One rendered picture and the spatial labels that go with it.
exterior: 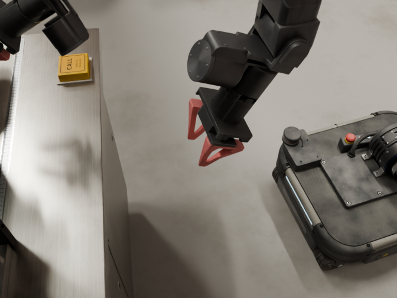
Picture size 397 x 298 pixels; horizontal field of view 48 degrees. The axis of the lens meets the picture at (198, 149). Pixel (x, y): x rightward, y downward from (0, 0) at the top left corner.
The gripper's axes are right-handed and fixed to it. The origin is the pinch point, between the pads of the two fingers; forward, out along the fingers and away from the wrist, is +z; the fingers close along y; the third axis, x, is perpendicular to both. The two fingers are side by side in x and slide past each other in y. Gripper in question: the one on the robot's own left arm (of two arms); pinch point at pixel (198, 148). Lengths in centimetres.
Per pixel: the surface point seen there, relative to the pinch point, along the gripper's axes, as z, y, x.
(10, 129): 29.3, -28.5, -22.0
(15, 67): 28, -48, -20
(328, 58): 36, -109, 149
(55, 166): 25.4, -15.5, -15.0
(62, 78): 21.8, -39.1, -11.1
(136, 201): 96, -56, 44
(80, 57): 18.2, -43.7, -7.2
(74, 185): 24.0, -9.5, -12.5
